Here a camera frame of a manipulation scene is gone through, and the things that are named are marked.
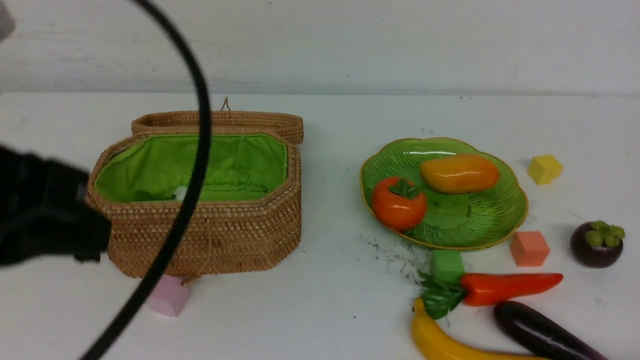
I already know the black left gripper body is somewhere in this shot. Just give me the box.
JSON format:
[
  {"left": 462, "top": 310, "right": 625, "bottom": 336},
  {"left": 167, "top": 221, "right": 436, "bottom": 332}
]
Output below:
[{"left": 0, "top": 146, "right": 112, "bottom": 267}]

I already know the orange toy persimmon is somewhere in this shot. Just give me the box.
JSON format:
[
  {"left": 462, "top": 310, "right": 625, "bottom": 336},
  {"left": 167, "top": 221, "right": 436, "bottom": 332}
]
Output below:
[{"left": 371, "top": 177, "right": 428, "bottom": 232}]

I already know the red toy chili pepper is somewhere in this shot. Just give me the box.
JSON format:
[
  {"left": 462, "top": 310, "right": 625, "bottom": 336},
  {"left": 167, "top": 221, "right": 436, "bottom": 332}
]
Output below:
[{"left": 418, "top": 271, "right": 564, "bottom": 320}]

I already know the yellow toy banana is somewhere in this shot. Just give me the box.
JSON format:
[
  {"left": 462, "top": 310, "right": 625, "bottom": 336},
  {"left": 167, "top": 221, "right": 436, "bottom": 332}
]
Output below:
[{"left": 410, "top": 298, "right": 539, "bottom": 360}]

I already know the orange toy mango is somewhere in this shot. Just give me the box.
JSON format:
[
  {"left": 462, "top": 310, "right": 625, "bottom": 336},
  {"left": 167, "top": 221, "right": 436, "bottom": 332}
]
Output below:
[{"left": 419, "top": 153, "right": 501, "bottom": 195}]

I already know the purple toy eggplant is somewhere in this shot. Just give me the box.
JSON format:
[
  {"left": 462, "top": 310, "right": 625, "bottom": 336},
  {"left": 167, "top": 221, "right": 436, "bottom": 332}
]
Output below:
[{"left": 493, "top": 300, "right": 607, "bottom": 360}]

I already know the purple toy mangosteen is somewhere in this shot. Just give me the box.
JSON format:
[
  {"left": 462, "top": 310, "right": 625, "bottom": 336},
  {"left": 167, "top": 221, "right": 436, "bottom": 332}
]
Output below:
[{"left": 570, "top": 220, "right": 626, "bottom": 269}]

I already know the woven rattan basket green lining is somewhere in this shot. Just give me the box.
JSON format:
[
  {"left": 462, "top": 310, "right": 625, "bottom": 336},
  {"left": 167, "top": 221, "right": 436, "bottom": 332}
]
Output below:
[{"left": 85, "top": 130, "right": 303, "bottom": 279}]

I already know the pink foam cube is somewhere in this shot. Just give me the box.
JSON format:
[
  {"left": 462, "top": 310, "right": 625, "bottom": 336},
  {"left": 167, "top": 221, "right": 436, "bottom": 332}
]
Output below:
[{"left": 146, "top": 275, "right": 191, "bottom": 317}]

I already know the woven rattan basket lid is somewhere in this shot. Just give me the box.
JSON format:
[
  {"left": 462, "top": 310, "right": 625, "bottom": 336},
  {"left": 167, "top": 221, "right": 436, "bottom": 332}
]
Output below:
[{"left": 131, "top": 98, "right": 305, "bottom": 145}]

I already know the green foam cube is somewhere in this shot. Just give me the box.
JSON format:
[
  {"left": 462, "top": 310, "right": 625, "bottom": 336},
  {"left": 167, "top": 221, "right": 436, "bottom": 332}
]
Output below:
[{"left": 429, "top": 249, "right": 466, "bottom": 285}]

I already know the green ribbed glass plate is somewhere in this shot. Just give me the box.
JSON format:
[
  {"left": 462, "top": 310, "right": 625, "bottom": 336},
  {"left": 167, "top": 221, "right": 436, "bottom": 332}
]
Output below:
[{"left": 359, "top": 137, "right": 530, "bottom": 251}]

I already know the orange foam cube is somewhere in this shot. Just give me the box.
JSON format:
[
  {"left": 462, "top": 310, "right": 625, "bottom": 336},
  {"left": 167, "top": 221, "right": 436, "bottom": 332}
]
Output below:
[{"left": 509, "top": 231, "right": 550, "bottom": 267}]

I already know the yellow foam cube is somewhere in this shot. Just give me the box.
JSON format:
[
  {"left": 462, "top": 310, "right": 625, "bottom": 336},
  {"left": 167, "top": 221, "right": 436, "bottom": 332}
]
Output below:
[{"left": 527, "top": 153, "right": 563, "bottom": 186}]

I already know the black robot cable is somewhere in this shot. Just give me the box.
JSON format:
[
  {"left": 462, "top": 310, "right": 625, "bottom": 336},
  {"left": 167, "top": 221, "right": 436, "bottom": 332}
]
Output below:
[{"left": 80, "top": 0, "right": 213, "bottom": 360}]

